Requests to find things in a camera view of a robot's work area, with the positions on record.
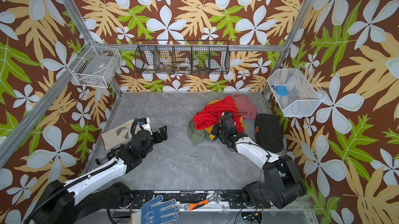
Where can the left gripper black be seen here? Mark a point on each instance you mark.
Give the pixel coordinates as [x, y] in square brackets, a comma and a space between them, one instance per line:
[164, 134]

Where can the red cloth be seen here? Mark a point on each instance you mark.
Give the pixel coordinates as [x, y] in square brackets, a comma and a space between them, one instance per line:
[211, 114]

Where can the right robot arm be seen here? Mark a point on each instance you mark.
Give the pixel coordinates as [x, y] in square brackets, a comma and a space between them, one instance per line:
[280, 182]

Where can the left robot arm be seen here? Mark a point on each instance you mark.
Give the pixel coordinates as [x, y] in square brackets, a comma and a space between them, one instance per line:
[67, 202]

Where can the beige folded cloth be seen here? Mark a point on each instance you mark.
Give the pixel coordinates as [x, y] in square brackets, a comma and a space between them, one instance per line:
[118, 135]

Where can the olive green cloth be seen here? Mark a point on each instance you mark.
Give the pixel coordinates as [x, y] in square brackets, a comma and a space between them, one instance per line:
[198, 136]

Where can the pink maroon cloth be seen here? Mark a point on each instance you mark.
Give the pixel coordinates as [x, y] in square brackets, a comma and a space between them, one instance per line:
[245, 107]

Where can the black zip case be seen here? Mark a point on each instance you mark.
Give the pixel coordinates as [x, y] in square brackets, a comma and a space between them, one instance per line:
[268, 133]

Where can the blue knit work glove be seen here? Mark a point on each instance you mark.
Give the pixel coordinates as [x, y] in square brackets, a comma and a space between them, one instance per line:
[156, 211]

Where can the blue object in basket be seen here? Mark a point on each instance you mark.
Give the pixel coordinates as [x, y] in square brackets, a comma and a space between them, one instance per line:
[280, 90]

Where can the white bowl in basket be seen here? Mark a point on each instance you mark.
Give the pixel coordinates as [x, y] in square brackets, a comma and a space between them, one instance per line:
[184, 66]

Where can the white mesh basket right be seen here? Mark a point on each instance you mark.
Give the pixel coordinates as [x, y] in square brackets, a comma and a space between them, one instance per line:
[304, 94]

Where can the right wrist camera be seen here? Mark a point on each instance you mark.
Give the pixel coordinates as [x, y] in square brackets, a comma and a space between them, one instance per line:
[227, 121]

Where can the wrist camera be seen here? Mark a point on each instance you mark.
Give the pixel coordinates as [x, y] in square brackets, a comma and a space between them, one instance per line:
[227, 121]
[144, 124]

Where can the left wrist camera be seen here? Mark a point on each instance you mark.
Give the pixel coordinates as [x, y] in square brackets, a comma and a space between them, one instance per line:
[144, 124]

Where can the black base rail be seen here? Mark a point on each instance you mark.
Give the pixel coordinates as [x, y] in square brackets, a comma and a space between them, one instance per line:
[231, 199]

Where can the orange handled tool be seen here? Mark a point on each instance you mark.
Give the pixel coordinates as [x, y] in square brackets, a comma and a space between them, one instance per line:
[197, 205]

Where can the white wire basket left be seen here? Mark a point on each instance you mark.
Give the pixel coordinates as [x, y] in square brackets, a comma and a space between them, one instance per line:
[96, 66]

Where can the black wire basket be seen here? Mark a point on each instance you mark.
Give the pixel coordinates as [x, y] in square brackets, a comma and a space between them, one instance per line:
[206, 57]

